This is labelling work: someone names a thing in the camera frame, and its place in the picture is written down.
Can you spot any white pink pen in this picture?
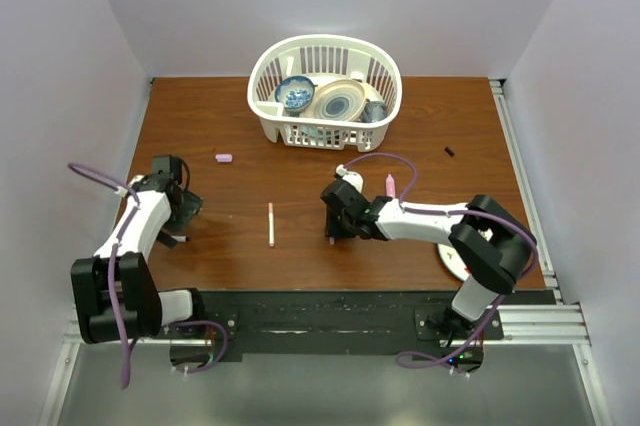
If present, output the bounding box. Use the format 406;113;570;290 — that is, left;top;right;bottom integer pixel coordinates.
268;202;275;248

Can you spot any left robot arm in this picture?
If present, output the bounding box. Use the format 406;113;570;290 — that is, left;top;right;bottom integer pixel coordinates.
68;155;207;344

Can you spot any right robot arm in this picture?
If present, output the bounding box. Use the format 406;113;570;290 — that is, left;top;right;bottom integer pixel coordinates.
320;178;538;339

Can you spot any purple eraser cap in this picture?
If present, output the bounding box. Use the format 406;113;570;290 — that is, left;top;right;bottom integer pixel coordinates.
215;154;233;163

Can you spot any dark blue cup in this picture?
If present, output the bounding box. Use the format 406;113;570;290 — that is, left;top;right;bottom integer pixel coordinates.
360;101;387;123

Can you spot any watermelon pattern plate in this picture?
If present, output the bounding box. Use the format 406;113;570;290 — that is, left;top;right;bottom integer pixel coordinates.
437;244;470;282

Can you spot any beige blue plate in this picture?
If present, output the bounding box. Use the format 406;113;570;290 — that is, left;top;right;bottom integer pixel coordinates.
300;79;367;122

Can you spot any blue patterned bowl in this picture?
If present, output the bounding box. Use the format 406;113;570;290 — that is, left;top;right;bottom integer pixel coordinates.
274;75;316;113

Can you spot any white plastic basket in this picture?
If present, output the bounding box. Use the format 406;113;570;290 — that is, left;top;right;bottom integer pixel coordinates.
247;34;403;152

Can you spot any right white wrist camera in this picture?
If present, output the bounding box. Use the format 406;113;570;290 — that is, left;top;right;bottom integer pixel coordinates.
335;164;364;192

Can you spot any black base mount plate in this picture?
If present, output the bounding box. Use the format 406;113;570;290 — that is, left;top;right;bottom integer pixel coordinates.
159;288;506;365

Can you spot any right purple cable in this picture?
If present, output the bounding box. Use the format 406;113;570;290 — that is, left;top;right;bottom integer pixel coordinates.
343;152;539;375

